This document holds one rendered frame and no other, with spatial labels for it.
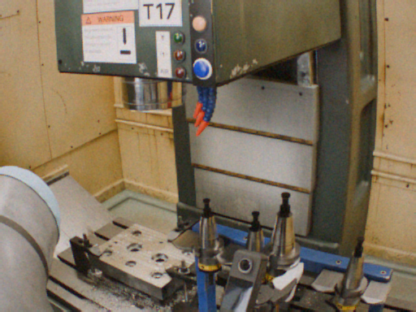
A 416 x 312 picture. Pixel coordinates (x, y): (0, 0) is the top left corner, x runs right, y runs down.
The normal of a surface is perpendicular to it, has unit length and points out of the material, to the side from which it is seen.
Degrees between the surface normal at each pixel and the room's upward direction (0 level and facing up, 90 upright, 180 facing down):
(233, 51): 90
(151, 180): 90
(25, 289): 61
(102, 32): 90
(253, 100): 90
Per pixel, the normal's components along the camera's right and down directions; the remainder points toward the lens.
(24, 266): 0.82, -0.47
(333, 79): -0.56, 0.34
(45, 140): 0.82, 0.18
